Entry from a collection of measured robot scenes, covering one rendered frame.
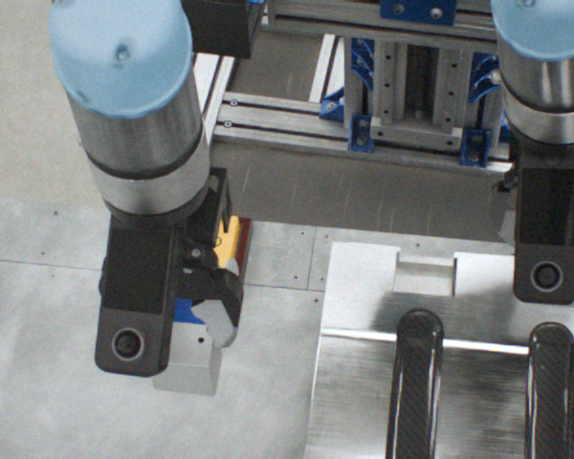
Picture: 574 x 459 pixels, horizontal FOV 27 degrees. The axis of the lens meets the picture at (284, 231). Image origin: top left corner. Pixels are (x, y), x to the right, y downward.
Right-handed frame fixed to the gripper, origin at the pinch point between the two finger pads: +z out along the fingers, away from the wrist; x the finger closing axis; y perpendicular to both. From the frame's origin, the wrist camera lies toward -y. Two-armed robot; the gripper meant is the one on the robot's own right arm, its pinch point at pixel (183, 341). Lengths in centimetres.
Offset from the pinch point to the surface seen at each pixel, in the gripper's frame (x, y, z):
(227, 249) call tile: 0.0, 15.5, 11.4
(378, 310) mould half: -14.6, 7.7, 6.1
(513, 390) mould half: -26.1, 1.7, 6.4
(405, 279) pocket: -16.6, 12.5, 8.8
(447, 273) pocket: -20.2, 13.5, 8.8
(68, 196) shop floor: 46, 73, 95
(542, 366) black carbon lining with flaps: -28.4, 4.3, 6.8
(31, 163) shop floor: 55, 80, 95
